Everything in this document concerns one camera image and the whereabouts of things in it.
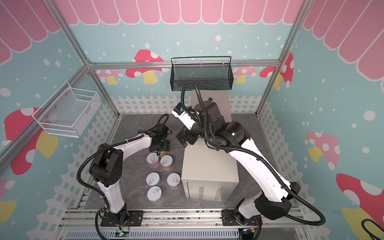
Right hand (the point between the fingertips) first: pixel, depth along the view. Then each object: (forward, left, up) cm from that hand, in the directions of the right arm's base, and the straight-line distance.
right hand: (180, 126), depth 61 cm
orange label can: (+1, +12, -35) cm, 37 cm away
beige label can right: (-10, +6, -34) cm, 36 cm away
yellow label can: (+6, +14, -33) cm, 36 cm away
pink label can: (+3, +20, -35) cm, 40 cm away
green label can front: (-17, +15, -35) cm, 42 cm away
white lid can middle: (-9, +18, -34) cm, 39 cm away
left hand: (+11, +16, -36) cm, 41 cm away
